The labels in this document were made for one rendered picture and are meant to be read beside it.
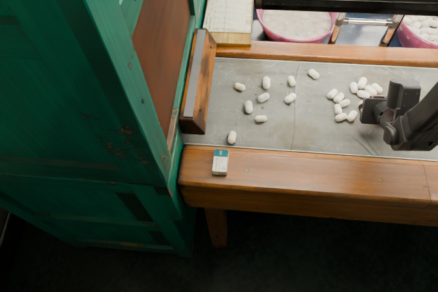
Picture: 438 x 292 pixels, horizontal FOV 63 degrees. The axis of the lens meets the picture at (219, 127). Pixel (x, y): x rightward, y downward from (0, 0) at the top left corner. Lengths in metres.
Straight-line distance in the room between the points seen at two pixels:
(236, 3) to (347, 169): 0.62
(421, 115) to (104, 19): 0.55
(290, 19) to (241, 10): 0.17
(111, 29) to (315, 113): 0.68
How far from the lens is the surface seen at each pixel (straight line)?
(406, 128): 0.76
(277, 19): 1.23
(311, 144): 0.95
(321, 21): 1.24
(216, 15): 1.16
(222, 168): 0.84
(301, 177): 0.87
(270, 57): 1.08
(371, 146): 0.99
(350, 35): 1.30
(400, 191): 0.93
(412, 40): 1.26
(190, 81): 0.89
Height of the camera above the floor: 1.56
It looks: 60 degrees down
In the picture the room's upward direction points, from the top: 4 degrees counter-clockwise
